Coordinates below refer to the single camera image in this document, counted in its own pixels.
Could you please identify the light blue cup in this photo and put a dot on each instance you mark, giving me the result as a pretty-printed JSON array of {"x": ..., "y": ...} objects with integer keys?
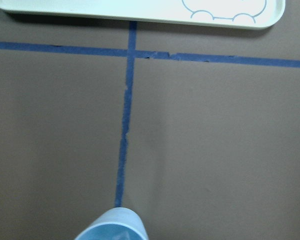
[{"x": 118, "y": 223}]

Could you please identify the cream bear tray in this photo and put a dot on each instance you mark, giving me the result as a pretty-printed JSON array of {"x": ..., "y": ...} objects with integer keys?
[{"x": 236, "y": 14}]

